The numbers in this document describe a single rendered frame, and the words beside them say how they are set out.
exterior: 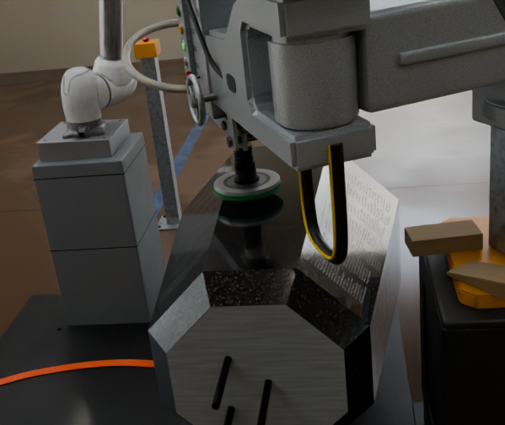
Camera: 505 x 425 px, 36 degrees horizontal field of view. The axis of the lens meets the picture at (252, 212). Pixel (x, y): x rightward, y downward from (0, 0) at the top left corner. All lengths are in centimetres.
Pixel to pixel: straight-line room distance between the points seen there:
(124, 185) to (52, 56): 659
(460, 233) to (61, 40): 790
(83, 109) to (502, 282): 200
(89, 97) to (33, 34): 649
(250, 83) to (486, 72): 55
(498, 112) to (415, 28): 40
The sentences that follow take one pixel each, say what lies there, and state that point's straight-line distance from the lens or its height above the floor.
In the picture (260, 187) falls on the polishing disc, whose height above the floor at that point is 93.
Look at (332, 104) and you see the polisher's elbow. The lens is 164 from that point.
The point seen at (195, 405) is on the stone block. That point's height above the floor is 51.
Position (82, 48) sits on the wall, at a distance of 965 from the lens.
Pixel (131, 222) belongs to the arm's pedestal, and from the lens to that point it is 334.
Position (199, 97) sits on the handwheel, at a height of 127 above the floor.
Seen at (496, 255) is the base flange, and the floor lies 78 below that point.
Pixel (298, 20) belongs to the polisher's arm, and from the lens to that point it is 158.
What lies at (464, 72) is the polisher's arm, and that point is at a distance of 182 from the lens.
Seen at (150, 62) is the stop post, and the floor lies 97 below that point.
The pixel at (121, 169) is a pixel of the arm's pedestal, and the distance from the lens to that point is 326.
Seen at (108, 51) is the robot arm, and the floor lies 120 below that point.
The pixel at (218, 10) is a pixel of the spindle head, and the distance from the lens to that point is 221.
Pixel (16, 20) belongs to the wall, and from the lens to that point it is 986.
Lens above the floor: 178
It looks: 23 degrees down
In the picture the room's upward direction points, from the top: 6 degrees counter-clockwise
